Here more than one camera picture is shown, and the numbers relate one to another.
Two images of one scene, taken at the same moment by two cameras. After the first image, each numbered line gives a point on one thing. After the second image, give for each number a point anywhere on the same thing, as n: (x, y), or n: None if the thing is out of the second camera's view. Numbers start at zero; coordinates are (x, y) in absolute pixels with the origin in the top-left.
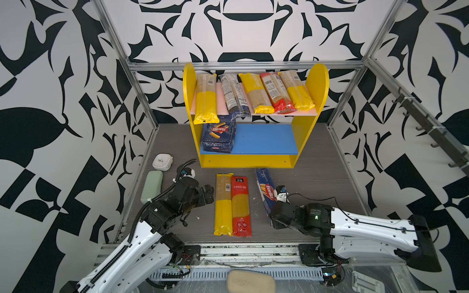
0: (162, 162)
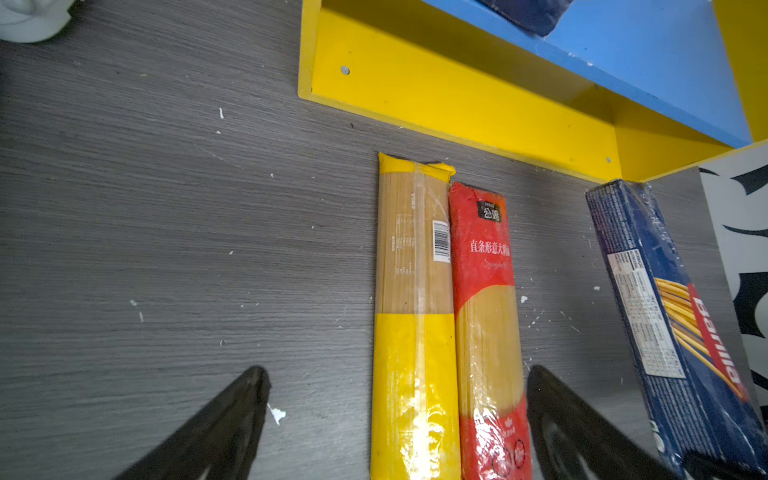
0: (27, 21)
